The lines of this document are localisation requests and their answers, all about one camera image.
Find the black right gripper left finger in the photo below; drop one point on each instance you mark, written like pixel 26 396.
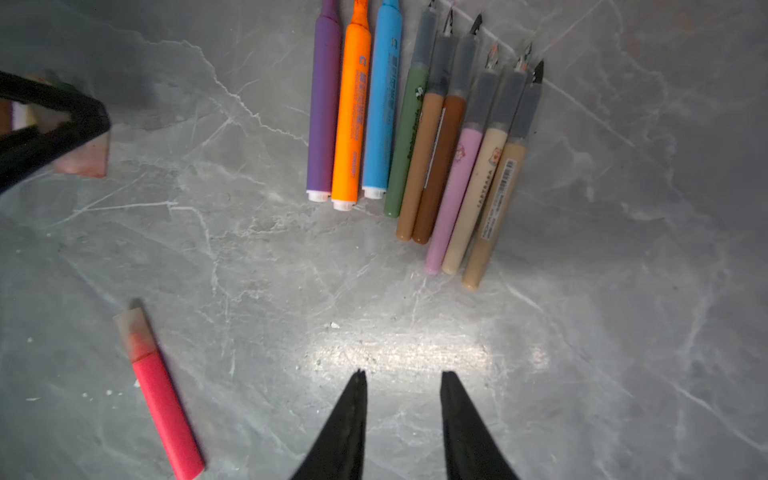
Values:
pixel 339 450

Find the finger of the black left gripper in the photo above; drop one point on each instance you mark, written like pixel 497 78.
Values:
pixel 41 121

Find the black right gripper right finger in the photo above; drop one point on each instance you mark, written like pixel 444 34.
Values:
pixel 470 451

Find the lilac cap beige pen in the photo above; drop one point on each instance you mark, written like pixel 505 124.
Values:
pixel 506 175

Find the tan brown pen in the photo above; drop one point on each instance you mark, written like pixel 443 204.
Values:
pixel 430 118

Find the beige capybara pen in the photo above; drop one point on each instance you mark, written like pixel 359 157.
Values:
pixel 495 136

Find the purple highlighter pen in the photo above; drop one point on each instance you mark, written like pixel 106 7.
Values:
pixel 324 102

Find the orange highlighter pen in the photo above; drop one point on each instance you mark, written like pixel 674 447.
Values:
pixel 352 109

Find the pink cap brown pen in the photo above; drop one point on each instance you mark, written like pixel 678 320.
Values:
pixel 454 107

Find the green fountain pen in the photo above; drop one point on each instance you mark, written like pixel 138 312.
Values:
pixel 413 94

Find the blue highlighter pen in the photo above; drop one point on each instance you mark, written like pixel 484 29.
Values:
pixel 382 99

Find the brown lilac pen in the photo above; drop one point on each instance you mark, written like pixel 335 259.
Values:
pixel 465 155

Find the pink highlighter pen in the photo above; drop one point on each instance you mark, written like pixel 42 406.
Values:
pixel 159 393

